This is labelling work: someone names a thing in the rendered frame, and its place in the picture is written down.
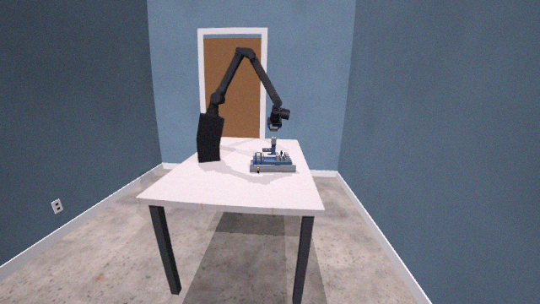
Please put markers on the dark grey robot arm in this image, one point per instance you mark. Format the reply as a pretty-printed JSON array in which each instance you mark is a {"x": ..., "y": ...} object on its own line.
[{"x": 218, "y": 98}]

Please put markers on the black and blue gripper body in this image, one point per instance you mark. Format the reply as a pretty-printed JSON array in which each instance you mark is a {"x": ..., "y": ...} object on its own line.
[{"x": 275, "y": 122}]

